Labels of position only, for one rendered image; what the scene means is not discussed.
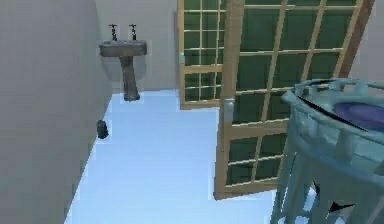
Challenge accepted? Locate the green slatted garbage container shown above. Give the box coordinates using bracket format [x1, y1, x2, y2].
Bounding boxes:
[269, 77, 384, 224]

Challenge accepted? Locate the wooden lattice glass door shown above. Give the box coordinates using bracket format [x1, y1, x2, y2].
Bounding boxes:
[213, 0, 376, 201]
[176, 0, 228, 111]

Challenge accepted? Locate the small black object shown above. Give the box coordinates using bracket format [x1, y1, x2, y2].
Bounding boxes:
[96, 119, 110, 140]

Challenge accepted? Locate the black tap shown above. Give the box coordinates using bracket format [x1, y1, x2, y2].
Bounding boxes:
[128, 23, 138, 42]
[108, 23, 119, 42]

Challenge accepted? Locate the grey pedestal sink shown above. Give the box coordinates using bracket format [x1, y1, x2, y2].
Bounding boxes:
[98, 39, 148, 102]

